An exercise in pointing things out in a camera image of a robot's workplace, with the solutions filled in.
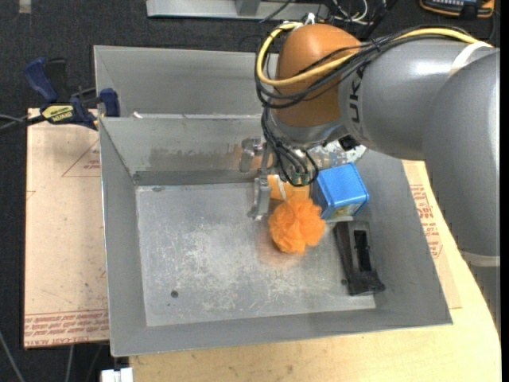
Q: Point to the brown cardboard board red print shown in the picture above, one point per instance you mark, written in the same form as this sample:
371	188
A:
63	221

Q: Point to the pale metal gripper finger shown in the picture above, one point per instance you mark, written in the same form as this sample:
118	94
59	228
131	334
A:
262	197
249	155

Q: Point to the black cylinder on white bracket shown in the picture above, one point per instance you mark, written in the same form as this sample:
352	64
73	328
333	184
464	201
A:
355	149

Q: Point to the orange box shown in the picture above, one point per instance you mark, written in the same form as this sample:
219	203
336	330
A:
294	191

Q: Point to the orange mesh bath pouf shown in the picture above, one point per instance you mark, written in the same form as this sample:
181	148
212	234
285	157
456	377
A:
296	225

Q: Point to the blue square tin box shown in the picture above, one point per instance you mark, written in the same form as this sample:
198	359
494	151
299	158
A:
342	189

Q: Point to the black flat block with slot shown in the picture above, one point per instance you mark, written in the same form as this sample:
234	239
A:
360	265

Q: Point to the grey metal bin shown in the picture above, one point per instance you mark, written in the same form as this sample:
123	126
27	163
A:
199	245

